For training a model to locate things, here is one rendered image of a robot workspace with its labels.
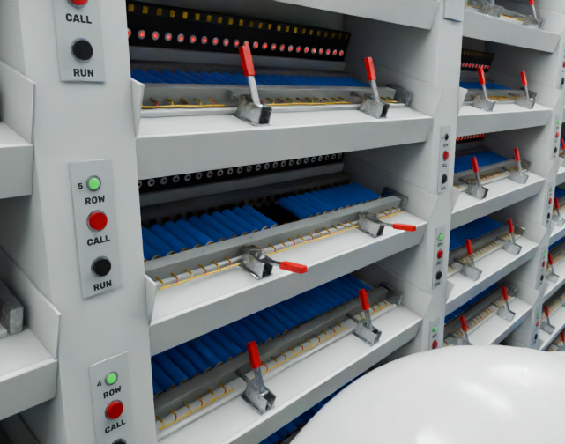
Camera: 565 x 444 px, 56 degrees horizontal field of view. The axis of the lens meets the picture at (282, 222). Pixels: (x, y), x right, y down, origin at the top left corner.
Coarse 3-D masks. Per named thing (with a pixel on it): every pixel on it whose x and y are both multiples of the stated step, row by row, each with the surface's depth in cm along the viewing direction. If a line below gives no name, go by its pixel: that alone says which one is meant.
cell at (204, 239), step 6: (180, 222) 71; (186, 222) 71; (186, 228) 71; (192, 228) 70; (192, 234) 70; (198, 234) 69; (204, 234) 70; (198, 240) 69; (204, 240) 69; (210, 240) 69
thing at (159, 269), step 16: (352, 208) 89; (368, 208) 91; (384, 208) 95; (288, 224) 78; (304, 224) 79; (320, 224) 81; (336, 224) 85; (352, 224) 86; (224, 240) 69; (240, 240) 70; (256, 240) 71; (272, 240) 74; (288, 240) 77; (304, 240) 77; (176, 256) 62; (192, 256) 63; (208, 256) 65; (224, 256) 67; (160, 272) 60; (176, 272) 62; (160, 288) 59
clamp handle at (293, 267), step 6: (264, 252) 67; (258, 258) 67; (264, 258) 67; (270, 264) 66; (276, 264) 65; (282, 264) 64; (288, 264) 64; (294, 264) 64; (300, 264) 64; (288, 270) 64; (294, 270) 63; (300, 270) 63; (306, 270) 63
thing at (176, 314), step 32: (160, 192) 73; (192, 192) 78; (384, 192) 101; (416, 192) 98; (416, 224) 96; (288, 256) 74; (320, 256) 76; (352, 256) 81; (384, 256) 90; (192, 288) 62; (224, 288) 63; (256, 288) 66; (288, 288) 71; (160, 320) 55; (192, 320) 59; (224, 320) 64
